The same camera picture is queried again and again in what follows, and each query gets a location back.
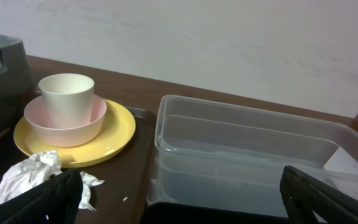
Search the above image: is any grey dishwasher rack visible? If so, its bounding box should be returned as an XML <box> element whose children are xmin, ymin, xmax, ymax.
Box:
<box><xmin>0</xmin><ymin>34</ymin><xmax>34</xmax><ymax>100</ymax></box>

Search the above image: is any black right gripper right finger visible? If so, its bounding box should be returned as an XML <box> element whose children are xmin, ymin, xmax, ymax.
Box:
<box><xmin>280</xmin><ymin>166</ymin><xmax>358</xmax><ymax>224</ymax></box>

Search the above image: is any dark brown serving tray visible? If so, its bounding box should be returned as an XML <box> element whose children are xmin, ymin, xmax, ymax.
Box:
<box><xmin>0</xmin><ymin>90</ymin><xmax>156</xmax><ymax>223</ymax></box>

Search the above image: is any black waste bin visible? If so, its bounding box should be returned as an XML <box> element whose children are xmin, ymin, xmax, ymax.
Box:
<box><xmin>140</xmin><ymin>202</ymin><xmax>290</xmax><ymax>224</ymax></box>

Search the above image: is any clear plastic bin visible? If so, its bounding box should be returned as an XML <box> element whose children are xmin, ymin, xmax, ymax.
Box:
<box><xmin>146</xmin><ymin>95</ymin><xmax>358</xmax><ymax>217</ymax></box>

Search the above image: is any cream cup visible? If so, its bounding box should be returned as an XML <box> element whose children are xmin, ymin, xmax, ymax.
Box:
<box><xmin>39</xmin><ymin>73</ymin><xmax>94</xmax><ymax>129</ymax></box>

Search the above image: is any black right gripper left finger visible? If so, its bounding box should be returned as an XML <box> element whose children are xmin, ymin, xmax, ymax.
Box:
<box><xmin>0</xmin><ymin>169</ymin><xmax>83</xmax><ymax>223</ymax></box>

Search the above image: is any crumpled white napkin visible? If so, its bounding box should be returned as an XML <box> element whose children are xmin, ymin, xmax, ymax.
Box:
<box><xmin>0</xmin><ymin>150</ymin><xmax>104</xmax><ymax>211</ymax></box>

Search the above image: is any yellow plate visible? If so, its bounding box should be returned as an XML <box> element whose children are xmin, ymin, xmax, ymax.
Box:
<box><xmin>13</xmin><ymin>100</ymin><xmax>136</xmax><ymax>168</ymax></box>

